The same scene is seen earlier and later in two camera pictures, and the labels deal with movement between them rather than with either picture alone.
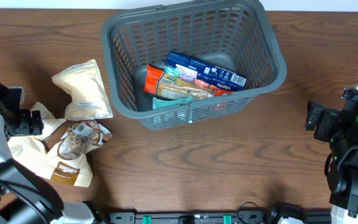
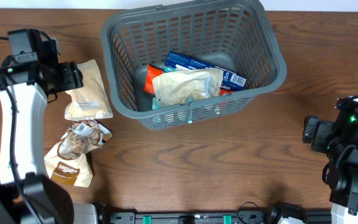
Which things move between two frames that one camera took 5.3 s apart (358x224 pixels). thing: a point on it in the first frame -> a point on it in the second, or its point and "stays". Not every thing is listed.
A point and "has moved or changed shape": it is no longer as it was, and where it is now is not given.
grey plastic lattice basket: x=187 y=64 stays
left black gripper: x=24 y=124 -> x=73 y=74
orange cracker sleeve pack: x=153 y=74 stays
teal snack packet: x=160 y=103 -> x=171 y=119
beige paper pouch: x=30 y=151 has moved or changed shape
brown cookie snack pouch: x=67 y=162 stays
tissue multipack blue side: x=202 y=73 stays
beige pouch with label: x=90 y=100 stays
